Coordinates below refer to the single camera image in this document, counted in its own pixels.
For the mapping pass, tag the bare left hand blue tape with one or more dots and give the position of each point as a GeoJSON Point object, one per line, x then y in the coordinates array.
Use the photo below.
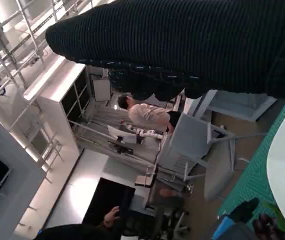
{"type": "Point", "coordinates": [240, 225]}

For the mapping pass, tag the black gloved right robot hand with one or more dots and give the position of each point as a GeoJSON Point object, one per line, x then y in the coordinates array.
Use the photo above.
{"type": "Point", "coordinates": [182, 45]}

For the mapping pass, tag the red toy grape bunch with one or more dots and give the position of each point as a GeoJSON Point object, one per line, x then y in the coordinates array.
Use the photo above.
{"type": "Point", "coordinates": [265, 225]}

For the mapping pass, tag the green cutting mat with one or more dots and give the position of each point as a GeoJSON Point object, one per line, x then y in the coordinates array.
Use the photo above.
{"type": "Point", "coordinates": [247, 180]}

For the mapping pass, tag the person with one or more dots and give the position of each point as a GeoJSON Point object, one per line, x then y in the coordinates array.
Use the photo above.
{"type": "Point", "coordinates": [145, 115]}
{"type": "Point", "coordinates": [70, 232]}

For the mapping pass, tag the grey desk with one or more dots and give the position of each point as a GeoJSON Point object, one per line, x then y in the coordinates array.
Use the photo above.
{"type": "Point", "coordinates": [242, 105]}

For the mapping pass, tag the white board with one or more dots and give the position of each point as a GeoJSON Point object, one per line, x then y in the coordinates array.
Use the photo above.
{"type": "Point", "coordinates": [102, 90]}

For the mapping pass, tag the grey office chair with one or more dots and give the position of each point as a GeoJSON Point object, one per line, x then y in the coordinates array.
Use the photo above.
{"type": "Point", "coordinates": [190, 137]}

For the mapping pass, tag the small white stool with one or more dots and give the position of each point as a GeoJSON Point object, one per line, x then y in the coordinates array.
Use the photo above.
{"type": "Point", "coordinates": [145, 178]}

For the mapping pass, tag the black screen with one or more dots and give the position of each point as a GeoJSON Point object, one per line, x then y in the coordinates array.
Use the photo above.
{"type": "Point", "coordinates": [110, 197]}

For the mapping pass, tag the white shelf cabinet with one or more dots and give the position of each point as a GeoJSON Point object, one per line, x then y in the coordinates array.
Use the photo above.
{"type": "Point", "coordinates": [52, 105]}

